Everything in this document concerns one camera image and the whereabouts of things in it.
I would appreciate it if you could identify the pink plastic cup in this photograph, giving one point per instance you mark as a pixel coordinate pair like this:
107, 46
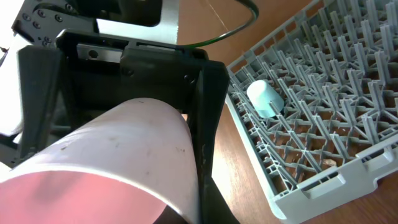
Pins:
128, 165

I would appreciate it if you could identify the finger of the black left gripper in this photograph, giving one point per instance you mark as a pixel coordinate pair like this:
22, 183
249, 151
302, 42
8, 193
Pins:
209, 93

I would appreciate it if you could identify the light blue plastic cup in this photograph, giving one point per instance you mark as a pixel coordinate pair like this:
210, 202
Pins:
265, 100

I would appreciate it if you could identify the grey plastic dishwasher rack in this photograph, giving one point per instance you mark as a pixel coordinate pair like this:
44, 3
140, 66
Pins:
335, 66

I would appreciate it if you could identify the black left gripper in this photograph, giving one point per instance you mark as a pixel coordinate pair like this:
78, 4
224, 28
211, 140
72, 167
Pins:
68, 58

